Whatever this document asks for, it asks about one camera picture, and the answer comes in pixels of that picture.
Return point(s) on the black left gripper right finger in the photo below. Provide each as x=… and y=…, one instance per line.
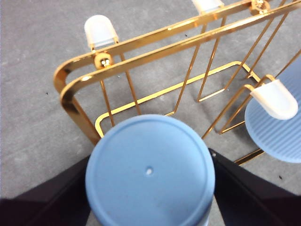
x=258, y=202

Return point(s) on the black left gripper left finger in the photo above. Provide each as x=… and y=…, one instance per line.
x=47, y=204

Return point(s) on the blue ribbed plastic cup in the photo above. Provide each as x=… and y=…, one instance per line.
x=150, y=188
x=277, y=141

